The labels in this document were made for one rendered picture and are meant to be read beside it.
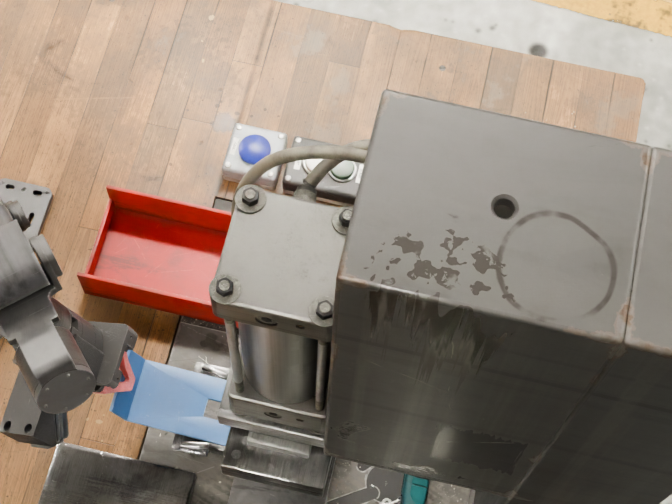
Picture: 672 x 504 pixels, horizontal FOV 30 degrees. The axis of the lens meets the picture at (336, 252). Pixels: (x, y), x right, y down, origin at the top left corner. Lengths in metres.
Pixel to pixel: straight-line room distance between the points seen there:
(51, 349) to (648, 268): 0.60
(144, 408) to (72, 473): 0.13
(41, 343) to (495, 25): 1.81
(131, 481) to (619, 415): 0.73
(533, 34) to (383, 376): 1.99
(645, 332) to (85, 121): 1.04
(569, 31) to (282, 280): 2.01
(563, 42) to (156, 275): 1.48
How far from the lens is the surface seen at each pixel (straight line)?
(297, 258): 0.87
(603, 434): 0.89
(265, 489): 1.36
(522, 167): 0.75
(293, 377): 1.00
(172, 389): 1.38
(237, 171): 1.55
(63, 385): 1.17
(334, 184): 1.54
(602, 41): 2.82
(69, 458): 1.45
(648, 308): 0.73
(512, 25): 2.80
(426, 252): 0.72
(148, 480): 1.43
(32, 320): 1.18
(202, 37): 1.68
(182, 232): 1.54
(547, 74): 1.68
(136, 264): 1.53
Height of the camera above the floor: 2.31
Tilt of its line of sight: 67 degrees down
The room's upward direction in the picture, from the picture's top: 4 degrees clockwise
